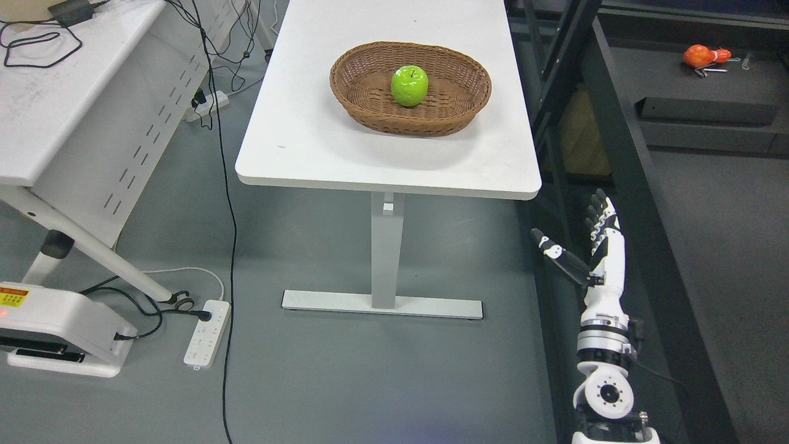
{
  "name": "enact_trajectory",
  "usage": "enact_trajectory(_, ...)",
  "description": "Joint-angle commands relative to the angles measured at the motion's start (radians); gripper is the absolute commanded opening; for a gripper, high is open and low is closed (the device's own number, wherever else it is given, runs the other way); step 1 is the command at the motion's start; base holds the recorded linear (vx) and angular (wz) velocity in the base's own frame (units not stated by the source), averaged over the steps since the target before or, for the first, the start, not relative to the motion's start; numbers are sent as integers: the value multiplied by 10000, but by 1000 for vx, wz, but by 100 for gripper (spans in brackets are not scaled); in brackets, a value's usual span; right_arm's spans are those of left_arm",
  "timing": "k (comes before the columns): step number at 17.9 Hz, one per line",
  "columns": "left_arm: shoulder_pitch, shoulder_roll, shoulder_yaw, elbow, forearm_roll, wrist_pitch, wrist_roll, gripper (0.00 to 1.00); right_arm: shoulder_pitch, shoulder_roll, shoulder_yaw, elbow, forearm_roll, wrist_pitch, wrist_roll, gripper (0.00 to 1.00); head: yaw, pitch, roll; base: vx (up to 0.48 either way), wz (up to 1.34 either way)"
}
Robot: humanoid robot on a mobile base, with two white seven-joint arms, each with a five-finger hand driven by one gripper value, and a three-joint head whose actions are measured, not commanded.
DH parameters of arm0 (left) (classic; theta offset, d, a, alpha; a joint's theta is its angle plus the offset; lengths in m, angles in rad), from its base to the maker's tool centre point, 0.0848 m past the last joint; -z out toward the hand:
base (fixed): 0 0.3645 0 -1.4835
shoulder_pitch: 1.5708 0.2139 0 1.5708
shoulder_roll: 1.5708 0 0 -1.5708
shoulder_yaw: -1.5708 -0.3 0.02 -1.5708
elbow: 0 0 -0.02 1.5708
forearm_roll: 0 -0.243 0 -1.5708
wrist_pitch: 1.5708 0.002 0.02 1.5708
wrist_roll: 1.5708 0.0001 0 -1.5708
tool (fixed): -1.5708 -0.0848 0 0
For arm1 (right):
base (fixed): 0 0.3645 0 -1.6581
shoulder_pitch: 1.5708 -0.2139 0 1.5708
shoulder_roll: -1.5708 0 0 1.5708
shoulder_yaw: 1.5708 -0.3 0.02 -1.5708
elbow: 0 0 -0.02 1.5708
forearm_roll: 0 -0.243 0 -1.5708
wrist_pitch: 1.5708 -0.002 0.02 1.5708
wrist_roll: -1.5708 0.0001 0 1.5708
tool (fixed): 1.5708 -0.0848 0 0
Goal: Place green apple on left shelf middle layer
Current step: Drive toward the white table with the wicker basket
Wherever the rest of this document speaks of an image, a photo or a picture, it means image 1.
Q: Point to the white power strip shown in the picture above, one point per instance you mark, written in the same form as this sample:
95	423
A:
213	103
204	343

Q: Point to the white folding side table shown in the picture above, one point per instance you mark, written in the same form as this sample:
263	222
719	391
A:
81	139

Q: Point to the beige cardboard box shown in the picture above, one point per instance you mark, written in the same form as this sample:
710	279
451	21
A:
24	11

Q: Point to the white power strip near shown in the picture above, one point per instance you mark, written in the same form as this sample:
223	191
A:
204	343

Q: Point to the white machine base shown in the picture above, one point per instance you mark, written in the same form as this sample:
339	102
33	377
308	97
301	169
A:
62	331

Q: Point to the black power adapter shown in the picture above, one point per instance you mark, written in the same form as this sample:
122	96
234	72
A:
69	13

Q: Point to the black metal shelf frame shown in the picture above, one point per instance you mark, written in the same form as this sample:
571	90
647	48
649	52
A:
695	161

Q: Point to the orange toy fruit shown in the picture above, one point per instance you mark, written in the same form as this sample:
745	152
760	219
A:
699	56

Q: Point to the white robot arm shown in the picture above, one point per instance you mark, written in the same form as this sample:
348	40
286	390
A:
604	401

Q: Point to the green apple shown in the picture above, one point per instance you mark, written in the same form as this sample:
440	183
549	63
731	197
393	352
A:
409	85

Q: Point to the brown wicker basket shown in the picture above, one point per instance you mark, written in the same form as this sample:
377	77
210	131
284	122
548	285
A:
458	88

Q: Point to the white power strip far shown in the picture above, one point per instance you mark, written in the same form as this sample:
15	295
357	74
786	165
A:
213	103

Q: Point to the white pedestal table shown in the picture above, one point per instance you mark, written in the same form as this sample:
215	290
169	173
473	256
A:
300	136

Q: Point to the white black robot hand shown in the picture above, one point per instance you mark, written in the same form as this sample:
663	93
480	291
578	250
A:
603	277

